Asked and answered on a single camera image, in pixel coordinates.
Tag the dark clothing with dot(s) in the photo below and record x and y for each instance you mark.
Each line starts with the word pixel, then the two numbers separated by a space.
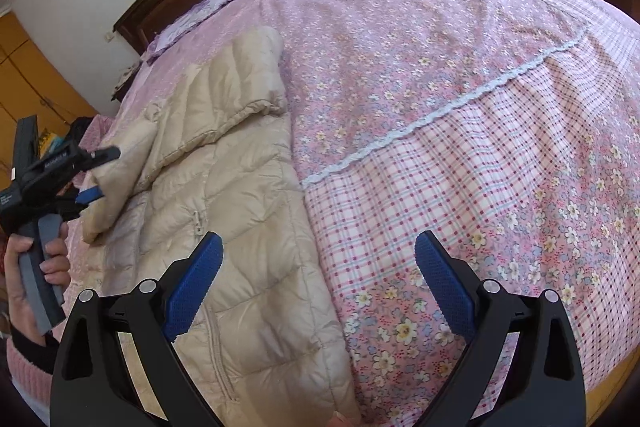
pixel 80 128

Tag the person's left forearm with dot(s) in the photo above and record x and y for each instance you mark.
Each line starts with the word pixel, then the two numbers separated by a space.
pixel 25 367

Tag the person's left hand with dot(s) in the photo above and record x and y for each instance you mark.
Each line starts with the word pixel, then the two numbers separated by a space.
pixel 12 287

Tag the pink floral bedspread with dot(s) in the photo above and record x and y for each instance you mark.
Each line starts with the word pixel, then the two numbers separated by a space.
pixel 450 107

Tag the person's right hand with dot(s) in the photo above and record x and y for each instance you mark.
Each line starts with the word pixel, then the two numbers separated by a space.
pixel 341 421

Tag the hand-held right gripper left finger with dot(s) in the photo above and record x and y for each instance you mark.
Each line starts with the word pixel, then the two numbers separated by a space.
pixel 197 272

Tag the orange wooden wardrobe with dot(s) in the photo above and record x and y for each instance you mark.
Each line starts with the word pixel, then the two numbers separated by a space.
pixel 25 72

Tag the patterned cloth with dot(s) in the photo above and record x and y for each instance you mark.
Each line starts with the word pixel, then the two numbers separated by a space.
pixel 122 82

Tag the beige down jacket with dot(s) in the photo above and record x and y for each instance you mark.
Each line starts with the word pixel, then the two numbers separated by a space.
pixel 240 207

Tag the pink floral covered side table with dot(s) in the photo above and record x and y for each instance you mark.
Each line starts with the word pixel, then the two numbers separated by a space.
pixel 102 129

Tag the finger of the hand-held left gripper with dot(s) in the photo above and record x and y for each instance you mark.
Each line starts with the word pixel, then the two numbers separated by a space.
pixel 91 196
pixel 105 155

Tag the white purple ruffled pillow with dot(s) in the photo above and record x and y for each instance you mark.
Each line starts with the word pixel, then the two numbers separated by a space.
pixel 175 34

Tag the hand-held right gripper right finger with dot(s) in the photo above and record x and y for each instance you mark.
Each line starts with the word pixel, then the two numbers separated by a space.
pixel 442 277

